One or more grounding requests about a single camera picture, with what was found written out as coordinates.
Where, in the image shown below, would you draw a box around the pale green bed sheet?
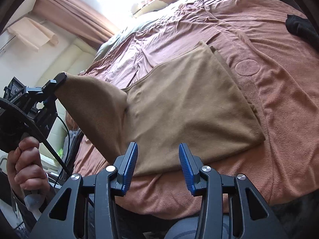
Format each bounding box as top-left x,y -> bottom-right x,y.
93,17 -> 160,60

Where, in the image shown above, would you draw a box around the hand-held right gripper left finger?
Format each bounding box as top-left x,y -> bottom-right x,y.
30,142 -> 139,239

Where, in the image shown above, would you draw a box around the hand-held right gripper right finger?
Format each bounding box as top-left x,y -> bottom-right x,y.
178,143 -> 289,239

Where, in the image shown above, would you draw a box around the grey fluffy rug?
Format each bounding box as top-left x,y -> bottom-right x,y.
270,189 -> 317,239

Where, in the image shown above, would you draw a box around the brown printed t-shirt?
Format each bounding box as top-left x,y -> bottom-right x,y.
53,41 -> 266,177

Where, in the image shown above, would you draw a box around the beige hanging towel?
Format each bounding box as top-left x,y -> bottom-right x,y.
7,17 -> 59,53

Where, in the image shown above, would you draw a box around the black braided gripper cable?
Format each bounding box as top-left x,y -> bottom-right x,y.
0,98 -> 73,177

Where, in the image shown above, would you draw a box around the cream padded headboard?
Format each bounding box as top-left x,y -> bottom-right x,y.
36,43 -> 97,142

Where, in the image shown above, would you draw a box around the person's left hand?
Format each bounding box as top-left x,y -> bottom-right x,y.
6,137 -> 50,195

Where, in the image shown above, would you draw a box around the pink curtain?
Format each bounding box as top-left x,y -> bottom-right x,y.
32,0 -> 120,50

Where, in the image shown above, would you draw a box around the black garment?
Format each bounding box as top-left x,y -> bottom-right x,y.
285,14 -> 318,46

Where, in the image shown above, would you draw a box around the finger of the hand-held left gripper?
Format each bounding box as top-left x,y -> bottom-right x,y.
25,72 -> 68,99

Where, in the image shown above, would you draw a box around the stack of grey clothes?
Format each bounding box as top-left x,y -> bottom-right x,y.
63,122 -> 85,175

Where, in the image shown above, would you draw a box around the person's grey trousers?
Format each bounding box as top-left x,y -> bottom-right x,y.
164,214 -> 230,239

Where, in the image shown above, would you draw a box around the pink-brown fleece blanket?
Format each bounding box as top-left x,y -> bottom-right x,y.
72,0 -> 319,221

